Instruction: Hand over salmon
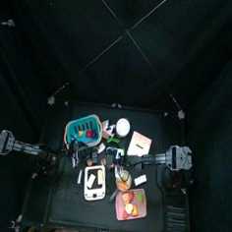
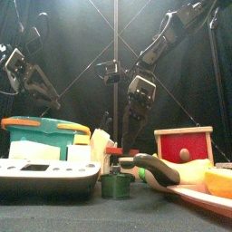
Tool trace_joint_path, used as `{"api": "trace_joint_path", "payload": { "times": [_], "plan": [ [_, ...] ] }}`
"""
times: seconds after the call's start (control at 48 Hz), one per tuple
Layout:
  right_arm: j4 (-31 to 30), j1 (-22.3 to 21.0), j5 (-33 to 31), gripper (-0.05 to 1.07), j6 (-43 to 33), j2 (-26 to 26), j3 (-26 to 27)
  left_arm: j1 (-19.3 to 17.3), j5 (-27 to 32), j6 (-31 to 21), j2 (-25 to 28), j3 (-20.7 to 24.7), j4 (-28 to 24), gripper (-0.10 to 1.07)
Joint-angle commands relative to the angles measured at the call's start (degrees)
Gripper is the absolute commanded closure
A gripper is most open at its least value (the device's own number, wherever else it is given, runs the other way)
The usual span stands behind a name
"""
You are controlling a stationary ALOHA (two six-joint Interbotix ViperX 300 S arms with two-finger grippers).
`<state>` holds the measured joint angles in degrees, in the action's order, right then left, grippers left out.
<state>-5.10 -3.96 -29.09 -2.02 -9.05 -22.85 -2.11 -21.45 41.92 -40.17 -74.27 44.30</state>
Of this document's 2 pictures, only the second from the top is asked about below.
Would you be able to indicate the dark green cup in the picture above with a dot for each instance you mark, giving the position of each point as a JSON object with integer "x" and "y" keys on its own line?
{"x": 115, "y": 186}

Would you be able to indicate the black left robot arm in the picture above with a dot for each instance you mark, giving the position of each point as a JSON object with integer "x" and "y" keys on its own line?
{"x": 6, "y": 27}

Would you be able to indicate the white toy knife block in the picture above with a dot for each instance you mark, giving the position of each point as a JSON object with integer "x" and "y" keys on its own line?
{"x": 99, "y": 148}

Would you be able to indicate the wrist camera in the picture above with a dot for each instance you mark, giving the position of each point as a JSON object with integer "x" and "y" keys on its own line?
{"x": 33, "y": 42}
{"x": 111, "y": 72}

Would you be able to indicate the black grey curved toy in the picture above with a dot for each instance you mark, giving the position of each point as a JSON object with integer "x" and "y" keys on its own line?
{"x": 157, "y": 169}

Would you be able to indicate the orange yellow toy fruit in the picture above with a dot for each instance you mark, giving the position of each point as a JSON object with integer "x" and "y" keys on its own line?
{"x": 220, "y": 182}

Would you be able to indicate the red striped salmon toy block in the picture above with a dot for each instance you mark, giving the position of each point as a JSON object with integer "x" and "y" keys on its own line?
{"x": 114, "y": 151}

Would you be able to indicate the pale yellow toy banana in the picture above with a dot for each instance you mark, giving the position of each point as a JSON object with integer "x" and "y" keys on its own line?
{"x": 193, "y": 172}

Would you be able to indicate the small white block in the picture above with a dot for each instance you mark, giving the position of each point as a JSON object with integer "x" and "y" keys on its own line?
{"x": 78, "y": 152}

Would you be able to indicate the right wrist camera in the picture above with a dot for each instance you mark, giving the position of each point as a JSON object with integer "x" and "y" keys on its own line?
{"x": 111, "y": 72}

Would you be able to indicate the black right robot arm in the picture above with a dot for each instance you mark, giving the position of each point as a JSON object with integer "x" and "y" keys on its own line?
{"x": 169, "y": 33}

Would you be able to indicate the metal frame pole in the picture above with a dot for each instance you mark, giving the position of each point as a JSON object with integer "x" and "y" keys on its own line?
{"x": 115, "y": 36}
{"x": 217, "y": 75}

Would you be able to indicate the green toy piece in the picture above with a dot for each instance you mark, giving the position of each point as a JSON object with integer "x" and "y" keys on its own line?
{"x": 142, "y": 174}

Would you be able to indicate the yellow block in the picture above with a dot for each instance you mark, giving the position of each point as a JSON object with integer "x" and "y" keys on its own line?
{"x": 81, "y": 139}

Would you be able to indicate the wooden box with red drawer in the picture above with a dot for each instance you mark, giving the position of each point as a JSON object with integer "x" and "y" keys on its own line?
{"x": 181, "y": 143}

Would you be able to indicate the white toy appliance with holes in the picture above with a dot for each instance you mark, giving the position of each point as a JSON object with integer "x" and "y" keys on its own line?
{"x": 48, "y": 176}

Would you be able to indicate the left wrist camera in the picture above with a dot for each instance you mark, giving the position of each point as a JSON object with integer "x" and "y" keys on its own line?
{"x": 33, "y": 42}

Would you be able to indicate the large white block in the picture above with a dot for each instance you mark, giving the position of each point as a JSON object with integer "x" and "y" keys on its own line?
{"x": 33, "y": 150}

